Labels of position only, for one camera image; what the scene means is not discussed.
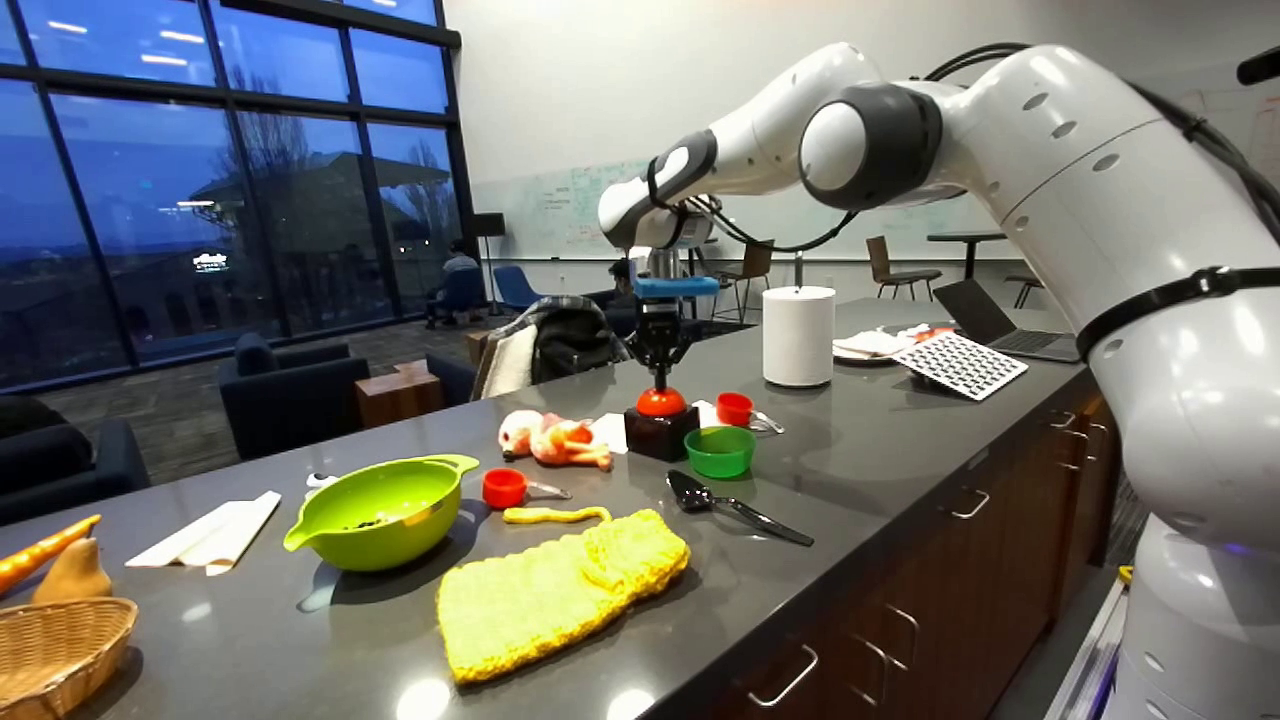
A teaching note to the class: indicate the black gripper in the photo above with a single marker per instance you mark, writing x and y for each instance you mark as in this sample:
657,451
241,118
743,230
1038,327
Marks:
657,342

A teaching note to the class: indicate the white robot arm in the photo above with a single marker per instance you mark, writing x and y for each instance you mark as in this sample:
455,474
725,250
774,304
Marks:
1163,254

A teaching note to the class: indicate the white paper sheet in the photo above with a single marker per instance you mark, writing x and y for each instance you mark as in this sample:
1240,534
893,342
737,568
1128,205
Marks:
616,428

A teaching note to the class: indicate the red measuring cup on paper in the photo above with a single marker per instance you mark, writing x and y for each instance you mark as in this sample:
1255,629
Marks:
743,412

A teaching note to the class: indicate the black backpack on chair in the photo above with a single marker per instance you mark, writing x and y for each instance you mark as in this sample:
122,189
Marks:
545,342

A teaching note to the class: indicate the small green bowl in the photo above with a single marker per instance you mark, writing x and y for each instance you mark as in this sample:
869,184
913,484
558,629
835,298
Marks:
720,455

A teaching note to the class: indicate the black plastic spoon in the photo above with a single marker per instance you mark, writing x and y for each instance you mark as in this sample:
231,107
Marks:
696,496

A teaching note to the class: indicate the orange white plush toy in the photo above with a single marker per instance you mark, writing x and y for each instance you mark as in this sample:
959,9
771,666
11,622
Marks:
551,443

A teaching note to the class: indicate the red measuring cup near bowl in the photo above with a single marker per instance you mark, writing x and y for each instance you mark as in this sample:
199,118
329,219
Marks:
509,484

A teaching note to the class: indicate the white keyboard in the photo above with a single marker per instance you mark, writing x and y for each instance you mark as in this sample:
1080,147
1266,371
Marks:
961,365

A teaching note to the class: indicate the yellow crochet pouch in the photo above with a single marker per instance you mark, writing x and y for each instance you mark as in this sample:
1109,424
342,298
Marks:
524,604

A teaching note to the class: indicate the dark laptop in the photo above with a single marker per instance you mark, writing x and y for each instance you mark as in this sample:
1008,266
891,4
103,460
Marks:
987,323

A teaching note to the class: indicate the lime green mixing bowl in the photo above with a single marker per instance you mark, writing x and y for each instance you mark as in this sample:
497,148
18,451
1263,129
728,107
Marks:
382,515

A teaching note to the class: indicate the dark wooden counter cabinet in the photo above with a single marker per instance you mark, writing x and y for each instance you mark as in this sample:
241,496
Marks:
949,540

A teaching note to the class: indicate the folded white paper napkin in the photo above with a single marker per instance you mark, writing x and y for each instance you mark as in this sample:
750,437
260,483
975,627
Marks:
214,540

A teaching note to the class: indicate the wicker basket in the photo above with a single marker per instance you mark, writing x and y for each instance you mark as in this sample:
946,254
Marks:
57,659

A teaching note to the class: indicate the orange carrot toy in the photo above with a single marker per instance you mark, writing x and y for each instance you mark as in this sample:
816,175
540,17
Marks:
34,556

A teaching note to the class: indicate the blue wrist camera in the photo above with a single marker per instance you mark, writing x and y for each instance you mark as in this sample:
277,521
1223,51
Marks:
673,286

